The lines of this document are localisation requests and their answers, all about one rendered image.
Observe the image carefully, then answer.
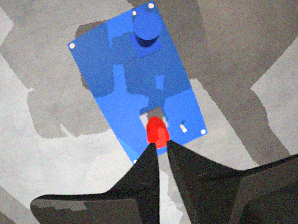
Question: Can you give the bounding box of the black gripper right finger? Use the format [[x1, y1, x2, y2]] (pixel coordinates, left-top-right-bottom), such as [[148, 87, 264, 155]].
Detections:
[[166, 140, 298, 224]]

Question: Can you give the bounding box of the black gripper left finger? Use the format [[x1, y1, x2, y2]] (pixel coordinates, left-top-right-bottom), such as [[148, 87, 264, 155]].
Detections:
[[29, 141, 161, 224]]

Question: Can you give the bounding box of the blue circuit board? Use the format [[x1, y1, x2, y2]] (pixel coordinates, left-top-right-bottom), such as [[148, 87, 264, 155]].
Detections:
[[68, 0, 208, 164]]

